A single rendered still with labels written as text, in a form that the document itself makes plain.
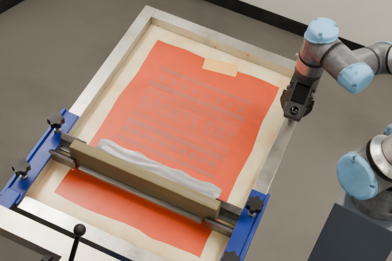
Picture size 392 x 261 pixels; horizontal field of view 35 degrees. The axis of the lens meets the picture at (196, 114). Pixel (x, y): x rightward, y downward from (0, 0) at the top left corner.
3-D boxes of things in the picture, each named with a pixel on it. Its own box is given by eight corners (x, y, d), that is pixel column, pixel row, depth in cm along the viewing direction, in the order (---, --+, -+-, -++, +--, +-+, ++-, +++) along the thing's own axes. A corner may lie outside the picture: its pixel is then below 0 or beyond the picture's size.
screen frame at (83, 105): (145, 13, 201) (146, 4, 198) (316, 78, 191) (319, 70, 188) (5, 207, 156) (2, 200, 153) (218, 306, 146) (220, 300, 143)
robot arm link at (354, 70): (389, 66, 147) (357, 36, 152) (362, 75, 140) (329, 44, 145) (373, 90, 152) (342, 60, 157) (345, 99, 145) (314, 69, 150)
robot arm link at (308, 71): (323, 72, 153) (292, 60, 155) (318, 84, 157) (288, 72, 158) (331, 52, 157) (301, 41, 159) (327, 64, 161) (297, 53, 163)
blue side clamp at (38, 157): (65, 122, 175) (63, 106, 169) (80, 128, 174) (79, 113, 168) (3, 207, 158) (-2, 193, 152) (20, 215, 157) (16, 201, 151)
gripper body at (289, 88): (317, 89, 171) (328, 60, 162) (308, 111, 166) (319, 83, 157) (291, 78, 173) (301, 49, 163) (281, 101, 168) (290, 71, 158)
